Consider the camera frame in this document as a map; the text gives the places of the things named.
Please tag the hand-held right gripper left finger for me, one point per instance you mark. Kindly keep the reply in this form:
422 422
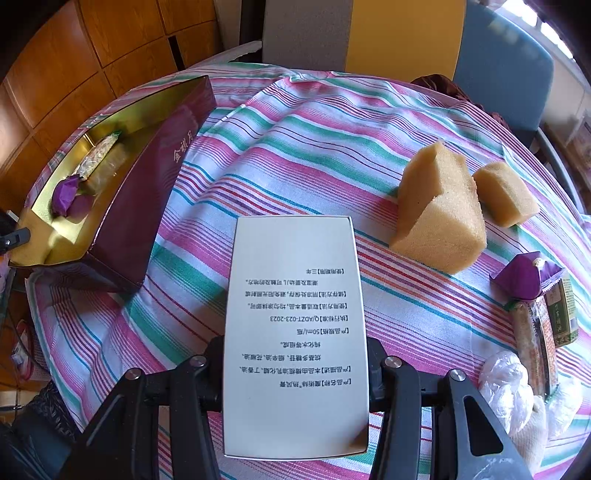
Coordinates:
210 362

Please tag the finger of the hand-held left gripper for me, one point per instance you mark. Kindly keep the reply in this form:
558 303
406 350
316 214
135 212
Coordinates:
11 237

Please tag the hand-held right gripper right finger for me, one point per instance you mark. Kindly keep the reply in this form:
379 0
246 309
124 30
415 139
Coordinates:
381 364

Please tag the silver printed carton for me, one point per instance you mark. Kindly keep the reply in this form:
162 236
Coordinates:
295 286

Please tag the maroon gift box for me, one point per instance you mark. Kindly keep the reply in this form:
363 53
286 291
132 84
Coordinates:
138 194

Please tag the purple wrapped candy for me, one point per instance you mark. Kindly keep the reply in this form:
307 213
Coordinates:
69 196
521 277

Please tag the clear wrapped snack bar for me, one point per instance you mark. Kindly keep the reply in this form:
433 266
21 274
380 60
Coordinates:
98 154

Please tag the brown snack bar packet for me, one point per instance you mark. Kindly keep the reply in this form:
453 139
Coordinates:
535 341

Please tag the large yellow sponge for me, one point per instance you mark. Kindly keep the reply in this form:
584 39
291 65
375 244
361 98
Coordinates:
434 207

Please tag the green printed carton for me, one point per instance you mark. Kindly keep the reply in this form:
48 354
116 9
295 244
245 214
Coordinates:
564 314

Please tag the small yellow sponge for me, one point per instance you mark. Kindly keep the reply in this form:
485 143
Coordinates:
503 194

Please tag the striped tablecloth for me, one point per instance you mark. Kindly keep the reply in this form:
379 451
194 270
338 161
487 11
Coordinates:
323 138

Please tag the dark red cloth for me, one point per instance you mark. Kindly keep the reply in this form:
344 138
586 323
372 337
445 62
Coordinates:
443 85

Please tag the blue yellow grey chair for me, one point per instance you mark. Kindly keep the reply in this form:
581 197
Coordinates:
498 69

